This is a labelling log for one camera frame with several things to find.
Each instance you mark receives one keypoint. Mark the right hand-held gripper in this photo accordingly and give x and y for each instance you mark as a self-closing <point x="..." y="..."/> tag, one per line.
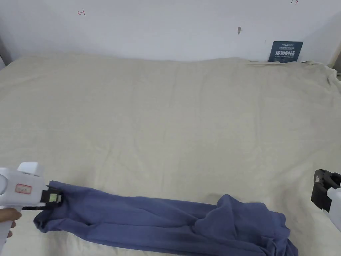
<point x="329" y="194"/>

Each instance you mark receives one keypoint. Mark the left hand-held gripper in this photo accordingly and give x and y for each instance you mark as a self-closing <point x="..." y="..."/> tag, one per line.
<point x="25" y="196"/>

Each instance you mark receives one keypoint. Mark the dark blue shirt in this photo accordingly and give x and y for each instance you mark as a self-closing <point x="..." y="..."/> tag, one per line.
<point x="170" y="221"/>

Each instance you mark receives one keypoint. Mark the person's left hand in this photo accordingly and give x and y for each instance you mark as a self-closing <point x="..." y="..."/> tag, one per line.
<point x="8" y="216"/>

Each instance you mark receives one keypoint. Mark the bed with beige sheet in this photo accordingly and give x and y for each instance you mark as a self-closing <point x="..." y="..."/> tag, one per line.
<point x="165" y="120"/>

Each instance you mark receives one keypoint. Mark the dark blue sign card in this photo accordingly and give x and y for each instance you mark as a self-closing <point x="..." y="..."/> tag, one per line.
<point x="285" y="52"/>

